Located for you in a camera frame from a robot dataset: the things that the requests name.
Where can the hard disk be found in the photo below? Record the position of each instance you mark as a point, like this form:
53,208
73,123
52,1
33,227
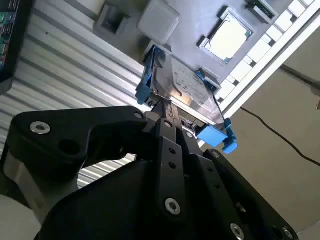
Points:
185,85

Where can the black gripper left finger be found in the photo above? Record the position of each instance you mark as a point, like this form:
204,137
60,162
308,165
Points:
62,130

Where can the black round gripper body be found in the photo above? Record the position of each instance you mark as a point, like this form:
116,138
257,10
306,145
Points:
112,212

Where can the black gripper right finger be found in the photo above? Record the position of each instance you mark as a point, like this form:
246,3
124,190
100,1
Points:
232,195

